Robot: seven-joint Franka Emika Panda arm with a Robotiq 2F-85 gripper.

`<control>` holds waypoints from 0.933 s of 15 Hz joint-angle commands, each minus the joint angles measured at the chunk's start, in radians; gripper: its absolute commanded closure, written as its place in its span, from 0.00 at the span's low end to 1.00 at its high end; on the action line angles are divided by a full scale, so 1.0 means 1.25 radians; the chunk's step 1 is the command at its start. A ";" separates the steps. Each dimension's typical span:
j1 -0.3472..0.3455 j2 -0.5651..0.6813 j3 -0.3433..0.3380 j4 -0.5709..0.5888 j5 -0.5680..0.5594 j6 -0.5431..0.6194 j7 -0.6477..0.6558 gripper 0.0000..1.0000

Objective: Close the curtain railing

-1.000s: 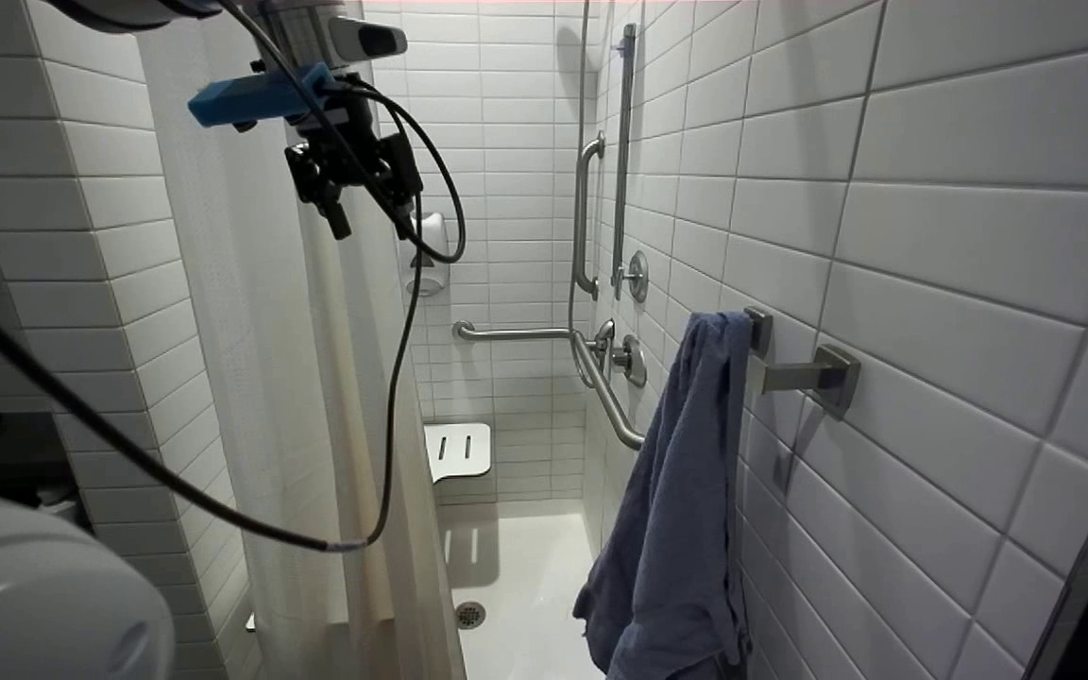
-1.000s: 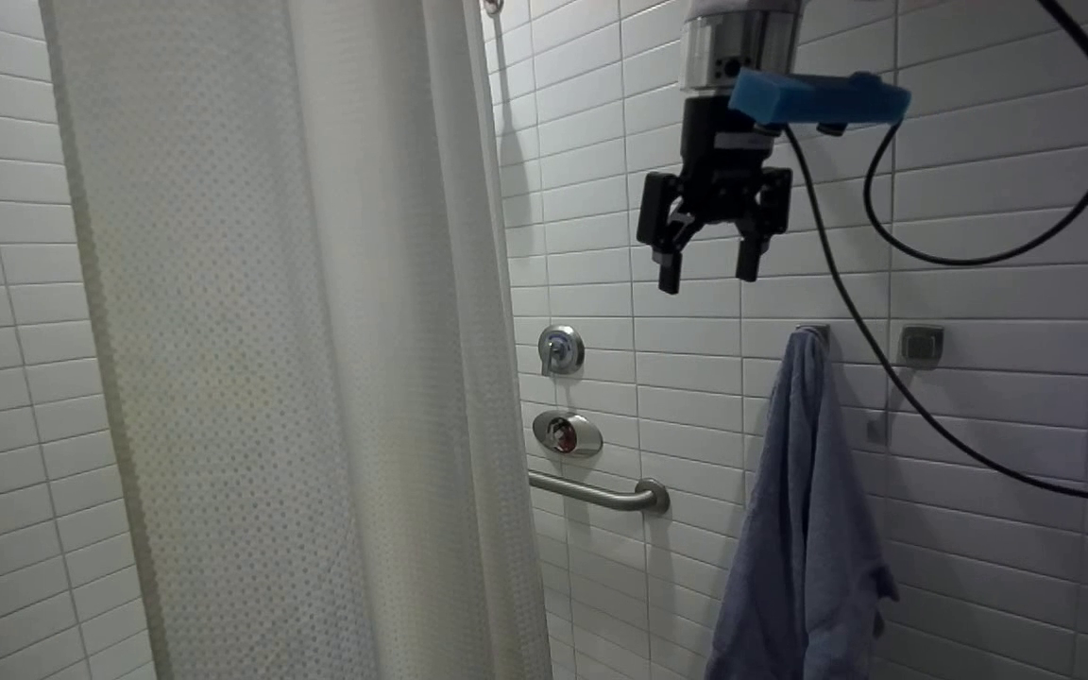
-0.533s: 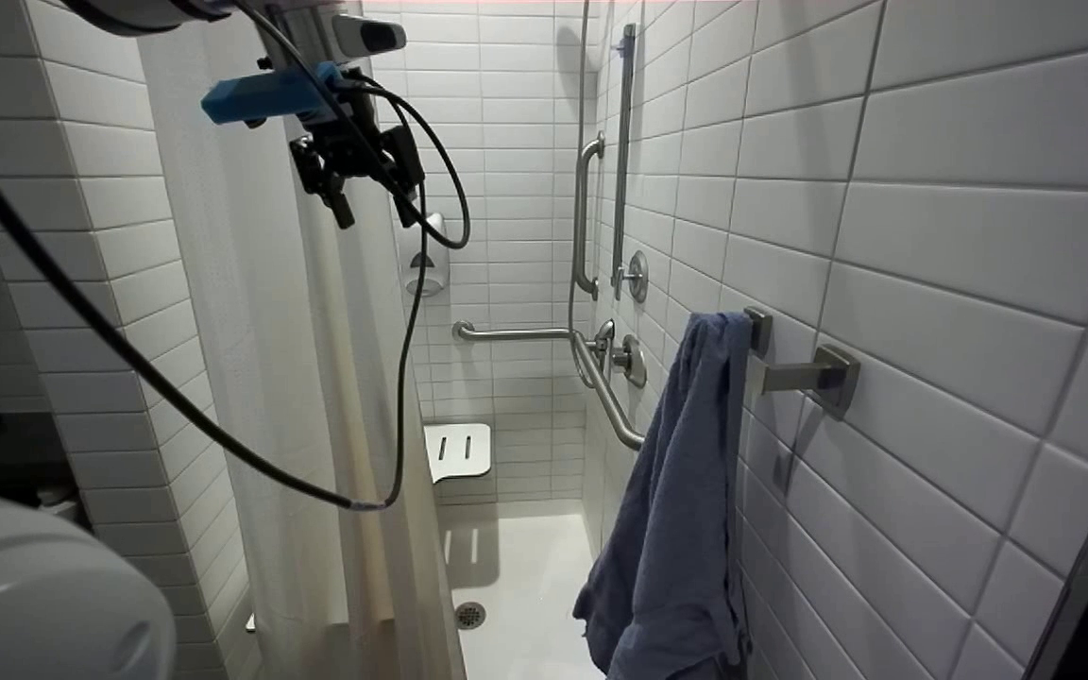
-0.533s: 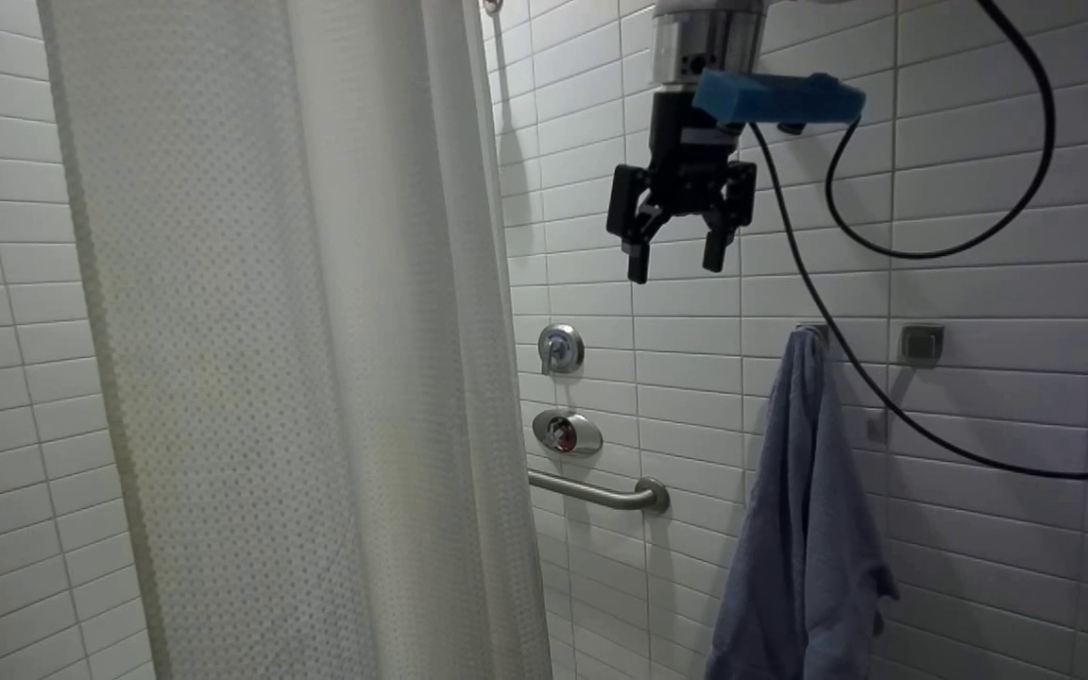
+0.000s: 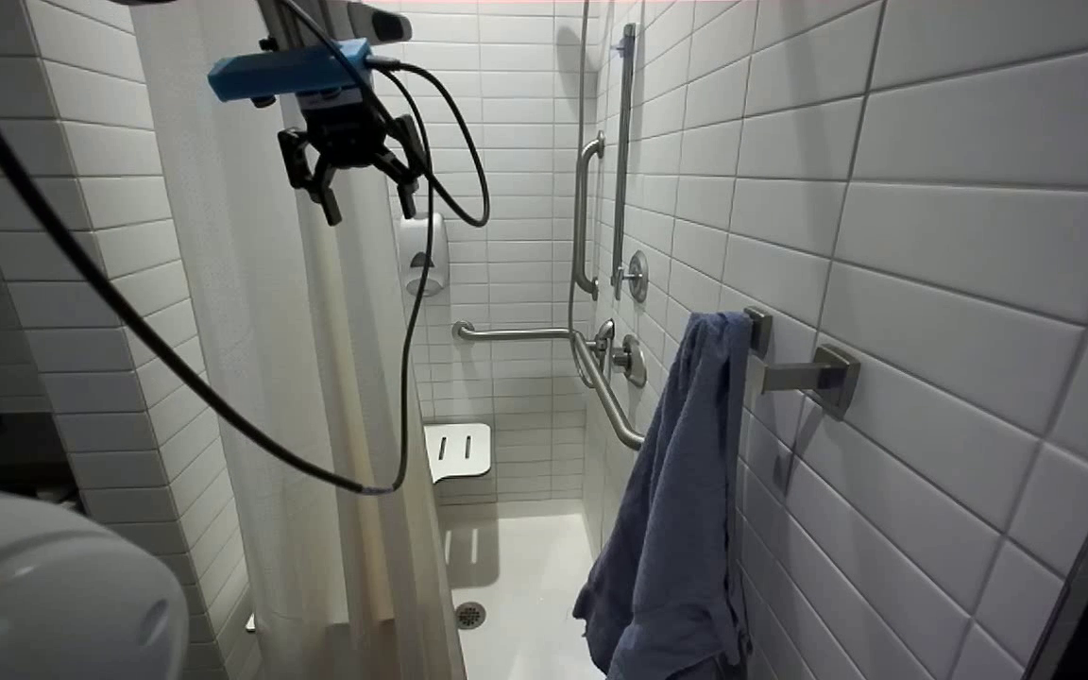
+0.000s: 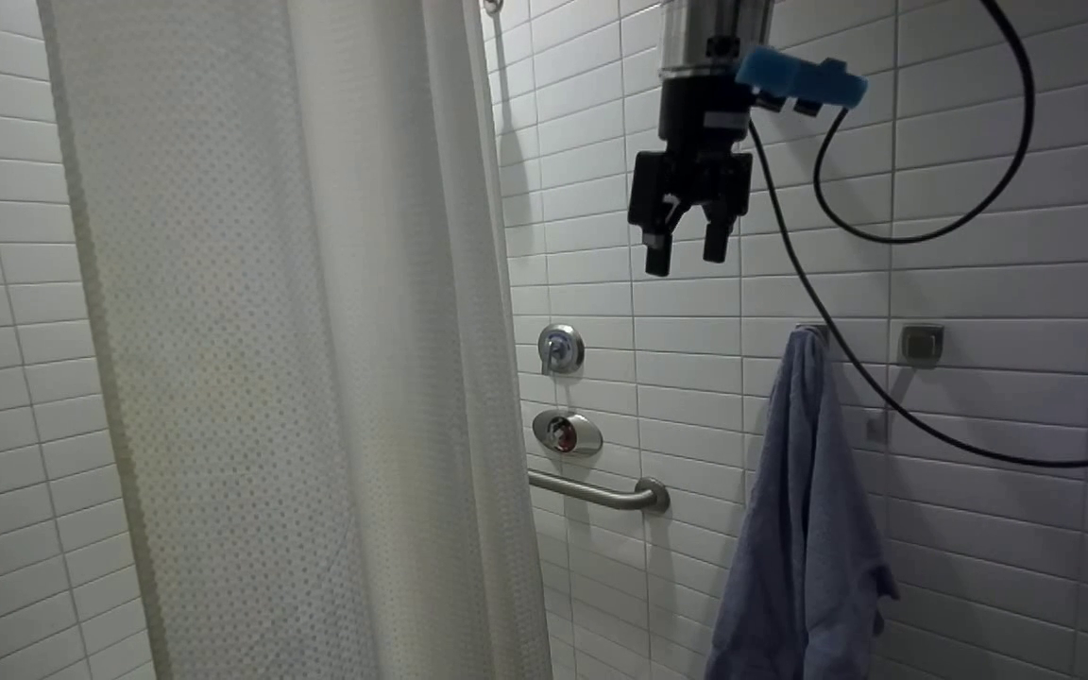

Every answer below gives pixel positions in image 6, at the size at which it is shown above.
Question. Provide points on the round chrome valve knob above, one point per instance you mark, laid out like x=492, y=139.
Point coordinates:
x=562, y=351

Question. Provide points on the blue hanging towel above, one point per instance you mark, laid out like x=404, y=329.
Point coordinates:
x=811, y=532

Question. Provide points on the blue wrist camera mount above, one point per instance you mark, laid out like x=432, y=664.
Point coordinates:
x=803, y=79

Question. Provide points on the empty metal wall hook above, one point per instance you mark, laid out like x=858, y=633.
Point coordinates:
x=922, y=343

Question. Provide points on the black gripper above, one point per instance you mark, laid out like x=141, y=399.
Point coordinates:
x=699, y=114

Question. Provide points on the white shower curtain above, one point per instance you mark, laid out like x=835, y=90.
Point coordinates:
x=254, y=314

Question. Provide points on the chrome horizontal grab bar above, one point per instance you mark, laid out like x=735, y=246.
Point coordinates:
x=594, y=493

